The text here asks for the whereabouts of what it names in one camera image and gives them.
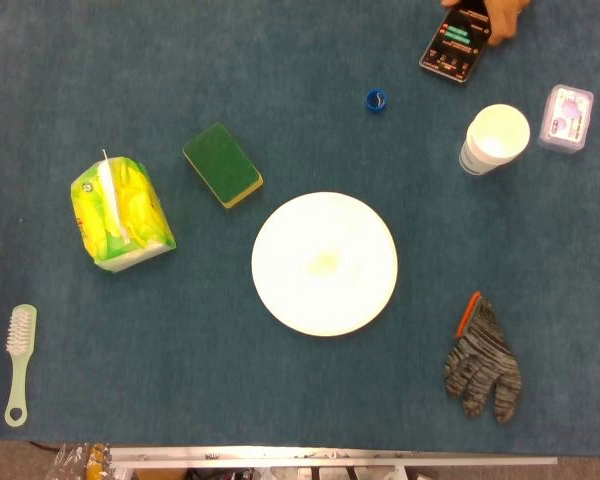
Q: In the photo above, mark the blue bottle cap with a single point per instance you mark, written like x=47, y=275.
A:
x=368, y=103

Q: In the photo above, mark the clear plastic bag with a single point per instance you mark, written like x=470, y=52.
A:
x=75, y=462

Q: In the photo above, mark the white round plate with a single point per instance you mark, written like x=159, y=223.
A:
x=325, y=280

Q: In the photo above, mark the bystander bare hand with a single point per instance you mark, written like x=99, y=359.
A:
x=505, y=20

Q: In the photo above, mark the black smartphone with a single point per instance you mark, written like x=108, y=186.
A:
x=455, y=47

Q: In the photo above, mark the stacked white paper cups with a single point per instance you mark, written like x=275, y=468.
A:
x=497, y=132

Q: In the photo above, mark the grey striped work glove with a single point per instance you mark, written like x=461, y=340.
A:
x=480, y=360

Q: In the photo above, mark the clear purple plastic box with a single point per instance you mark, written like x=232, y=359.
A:
x=566, y=120

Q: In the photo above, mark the green yellow sponge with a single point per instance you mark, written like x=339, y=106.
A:
x=220, y=162

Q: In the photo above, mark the aluminium rail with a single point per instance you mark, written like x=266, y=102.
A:
x=330, y=455

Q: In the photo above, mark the teal carpet table cover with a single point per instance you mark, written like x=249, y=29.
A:
x=300, y=125

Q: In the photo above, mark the green yellow tissue pack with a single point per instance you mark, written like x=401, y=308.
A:
x=135, y=215

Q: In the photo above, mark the pale green scrub brush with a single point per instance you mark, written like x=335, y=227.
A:
x=21, y=325

